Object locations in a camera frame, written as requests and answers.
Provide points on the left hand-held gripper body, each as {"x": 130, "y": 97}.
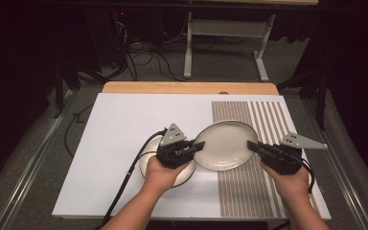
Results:
{"x": 174, "y": 153}

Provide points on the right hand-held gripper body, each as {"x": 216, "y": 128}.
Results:
{"x": 282, "y": 158}

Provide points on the grey streaked ceramic plate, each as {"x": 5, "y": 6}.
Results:
{"x": 223, "y": 143}
{"x": 188, "y": 171}

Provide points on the person's right hand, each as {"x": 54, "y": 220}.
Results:
{"x": 290, "y": 185}

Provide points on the person's left hand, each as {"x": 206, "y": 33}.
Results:
{"x": 161, "y": 179}

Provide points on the brown striped placemat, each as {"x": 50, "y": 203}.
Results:
{"x": 268, "y": 118}

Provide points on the black metal stand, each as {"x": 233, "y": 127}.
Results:
{"x": 59, "y": 89}
{"x": 322, "y": 96}

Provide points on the dark box with red light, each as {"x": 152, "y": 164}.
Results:
{"x": 108, "y": 38}

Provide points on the aluminium floor rail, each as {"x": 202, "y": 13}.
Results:
{"x": 28, "y": 172}
{"x": 341, "y": 179}

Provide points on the white metal desk frame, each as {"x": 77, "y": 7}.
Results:
{"x": 226, "y": 27}

